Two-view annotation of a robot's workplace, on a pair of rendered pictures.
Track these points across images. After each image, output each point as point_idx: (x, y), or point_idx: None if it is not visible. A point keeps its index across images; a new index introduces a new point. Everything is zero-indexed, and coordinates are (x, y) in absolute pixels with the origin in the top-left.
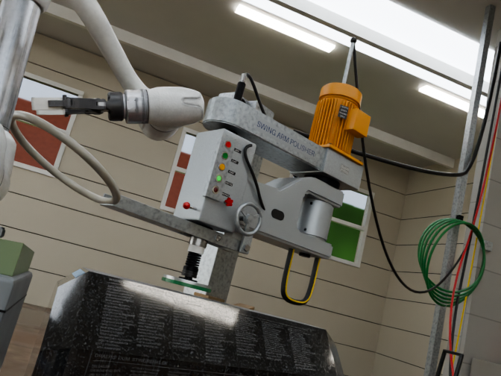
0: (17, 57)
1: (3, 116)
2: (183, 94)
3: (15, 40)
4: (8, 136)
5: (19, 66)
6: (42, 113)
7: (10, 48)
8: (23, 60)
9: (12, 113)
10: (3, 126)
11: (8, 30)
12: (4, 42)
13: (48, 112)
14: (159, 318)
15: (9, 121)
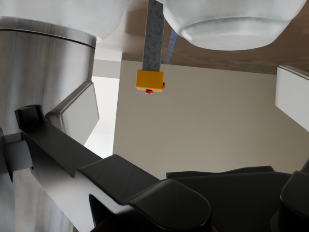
0: (55, 224)
1: (70, 64)
2: None
3: None
4: (68, 8)
5: (47, 207)
6: (90, 91)
7: (68, 229)
8: (34, 229)
9: (36, 82)
10: (65, 38)
11: None
12: (72, 230)
13: (85, 100)
14: None
15: (43, 55)
